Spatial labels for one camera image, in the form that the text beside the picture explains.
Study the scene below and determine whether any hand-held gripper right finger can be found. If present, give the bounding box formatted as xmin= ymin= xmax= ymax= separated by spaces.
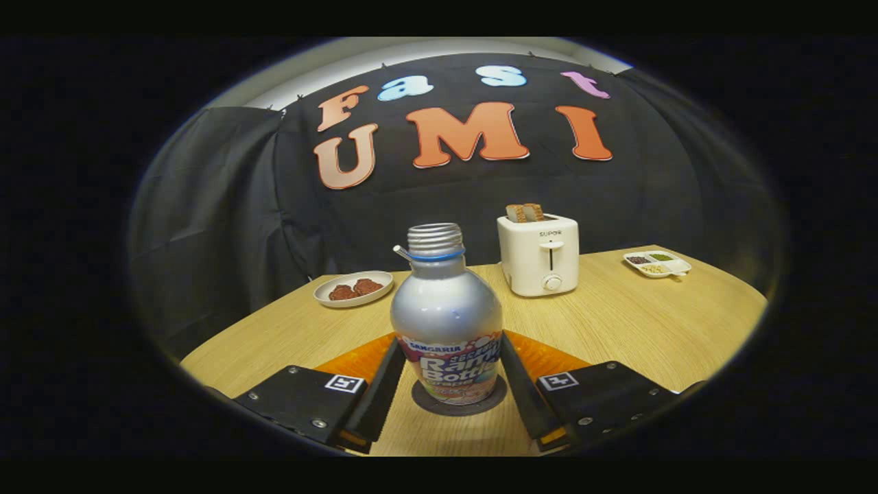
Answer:
xmin=499 ymin=331 xmax=707 ymax=454

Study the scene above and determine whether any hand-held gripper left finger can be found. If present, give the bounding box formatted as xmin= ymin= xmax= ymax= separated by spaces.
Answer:
xmin=233 ymin=334 xmax=407 ymax=455

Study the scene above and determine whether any dark round coaster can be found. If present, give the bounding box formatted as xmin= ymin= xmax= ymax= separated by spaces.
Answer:
xmin=412 ymin=374 xmax=508 ymax=417

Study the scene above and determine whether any silver juice bottle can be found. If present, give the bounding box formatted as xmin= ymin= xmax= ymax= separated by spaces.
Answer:
xmin=390 ymin=223 xmax=503 ymax=405

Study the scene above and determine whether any wooden table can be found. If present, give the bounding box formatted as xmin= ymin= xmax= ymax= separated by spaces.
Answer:
xmin=180 ymin=245 xmax=769 ymax=457

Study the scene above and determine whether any white oval plate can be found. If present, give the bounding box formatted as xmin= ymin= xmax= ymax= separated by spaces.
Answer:
xmin=313 ymin=270 xmax=395 ymax=308

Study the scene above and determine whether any white toaster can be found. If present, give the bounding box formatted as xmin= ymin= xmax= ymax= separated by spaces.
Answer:
xmin=497 ymin=213 xmax=580 ymax=298

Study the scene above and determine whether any white divided tray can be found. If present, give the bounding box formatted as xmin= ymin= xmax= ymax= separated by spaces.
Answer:
xmin=623 ymin=250 xmax=692 ymax=279

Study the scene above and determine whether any black backdrop cloth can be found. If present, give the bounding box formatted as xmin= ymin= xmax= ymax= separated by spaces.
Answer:
xmin=129 ymin=54 xmax=783 ymax=364

